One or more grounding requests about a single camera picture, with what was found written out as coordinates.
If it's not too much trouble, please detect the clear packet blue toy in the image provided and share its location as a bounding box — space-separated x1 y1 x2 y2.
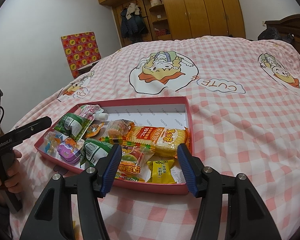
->
43 131 67 154

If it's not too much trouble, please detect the clear bag colourful candy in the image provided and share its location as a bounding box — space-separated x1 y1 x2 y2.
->
99 119 155 151

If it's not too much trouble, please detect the orange rice cracker bag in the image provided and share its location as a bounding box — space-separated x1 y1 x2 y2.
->
128 126 190 158

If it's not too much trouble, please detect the wooden wardrobe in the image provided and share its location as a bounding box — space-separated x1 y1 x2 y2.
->
98 0 245 46

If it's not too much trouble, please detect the red shallow gift box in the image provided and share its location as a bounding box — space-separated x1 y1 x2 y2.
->
34 96 195 196

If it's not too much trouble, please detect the pink peach jelly pouch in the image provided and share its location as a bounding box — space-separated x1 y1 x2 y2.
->
77 105 109 121

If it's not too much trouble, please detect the dark hanging jacket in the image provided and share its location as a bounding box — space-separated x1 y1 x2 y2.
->
120 3 149 43

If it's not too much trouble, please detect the yellow cake packet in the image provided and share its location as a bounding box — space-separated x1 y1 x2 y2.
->
147 159 176 184

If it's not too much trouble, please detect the green snack packet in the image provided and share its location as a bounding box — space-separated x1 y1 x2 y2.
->
80 138 113 167
53 113 93 142

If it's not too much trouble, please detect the orange jelly cup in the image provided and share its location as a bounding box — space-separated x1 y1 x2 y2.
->
84 122 104 138

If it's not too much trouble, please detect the black bag on bed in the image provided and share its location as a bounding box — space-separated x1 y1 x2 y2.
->
257 27 294 44

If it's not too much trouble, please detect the dark wooden headboard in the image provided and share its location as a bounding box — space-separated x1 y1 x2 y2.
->
265 14 300 54

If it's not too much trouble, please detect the red yellow patterned wall cloth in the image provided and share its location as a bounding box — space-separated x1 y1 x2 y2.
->
61 31 101 78

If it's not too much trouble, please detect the orange yellow gummy packet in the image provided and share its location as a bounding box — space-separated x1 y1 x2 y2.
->
115 152 152 183

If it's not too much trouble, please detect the person left hand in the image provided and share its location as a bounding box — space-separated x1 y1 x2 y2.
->
0 150 23 203

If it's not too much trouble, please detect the pink checkered bedspread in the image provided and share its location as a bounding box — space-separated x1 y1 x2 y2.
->
18 36 300 239

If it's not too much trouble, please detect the purple small tin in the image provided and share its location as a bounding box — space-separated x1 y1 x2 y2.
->
57 137 84 164

